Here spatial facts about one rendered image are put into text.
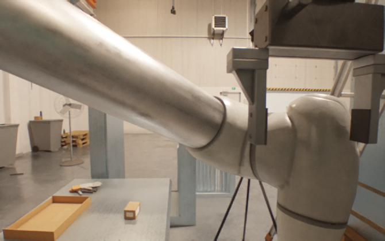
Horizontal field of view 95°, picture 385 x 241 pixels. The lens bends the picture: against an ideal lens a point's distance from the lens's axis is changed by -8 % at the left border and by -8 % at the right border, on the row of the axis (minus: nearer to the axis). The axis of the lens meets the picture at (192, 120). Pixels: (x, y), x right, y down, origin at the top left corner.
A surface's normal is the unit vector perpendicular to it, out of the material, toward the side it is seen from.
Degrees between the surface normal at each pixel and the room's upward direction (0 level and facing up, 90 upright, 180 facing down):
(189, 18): 90
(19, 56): 129
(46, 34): 99
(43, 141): 94
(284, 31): 90
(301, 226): 91
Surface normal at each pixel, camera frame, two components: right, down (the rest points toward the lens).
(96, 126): 0.03, 0.07
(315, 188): -0.51, -0.11
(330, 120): -0.26, -0.36
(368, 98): -1.00, 0.00
